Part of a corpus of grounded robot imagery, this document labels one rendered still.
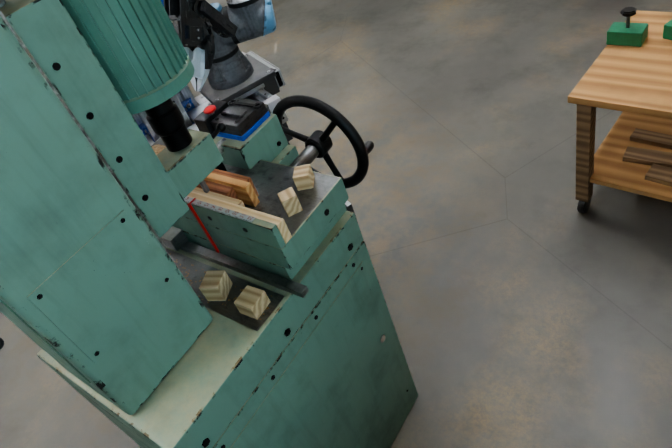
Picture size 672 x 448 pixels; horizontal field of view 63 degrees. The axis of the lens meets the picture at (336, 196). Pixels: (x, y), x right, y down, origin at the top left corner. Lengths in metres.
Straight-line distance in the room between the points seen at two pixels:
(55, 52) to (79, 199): 0.21
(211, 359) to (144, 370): 0.12
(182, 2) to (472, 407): 1.34
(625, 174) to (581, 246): 0.29
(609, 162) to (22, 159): 1.85
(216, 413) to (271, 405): 0.15
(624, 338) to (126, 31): 1.59
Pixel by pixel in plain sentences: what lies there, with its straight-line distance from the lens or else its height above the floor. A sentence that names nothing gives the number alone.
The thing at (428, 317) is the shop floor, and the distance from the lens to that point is 1.95.
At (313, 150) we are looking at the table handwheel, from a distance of 1.36.
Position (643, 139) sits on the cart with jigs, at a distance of 2.25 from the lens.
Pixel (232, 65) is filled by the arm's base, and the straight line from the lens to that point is 1.80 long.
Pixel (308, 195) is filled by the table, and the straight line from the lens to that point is 1.10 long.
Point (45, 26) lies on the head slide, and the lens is 0.87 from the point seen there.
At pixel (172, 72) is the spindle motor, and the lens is 0.96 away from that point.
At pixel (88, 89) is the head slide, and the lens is 0.90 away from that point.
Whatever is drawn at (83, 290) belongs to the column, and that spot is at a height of 1.06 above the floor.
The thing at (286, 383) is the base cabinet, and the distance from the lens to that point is 1.16.
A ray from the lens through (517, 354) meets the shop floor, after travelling 1.85.
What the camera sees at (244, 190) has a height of 0.95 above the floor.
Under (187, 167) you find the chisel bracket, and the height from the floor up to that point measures 1.05.
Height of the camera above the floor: 1.58
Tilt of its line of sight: 39 degrees down
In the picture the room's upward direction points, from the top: 20 degrees counter-clockwise
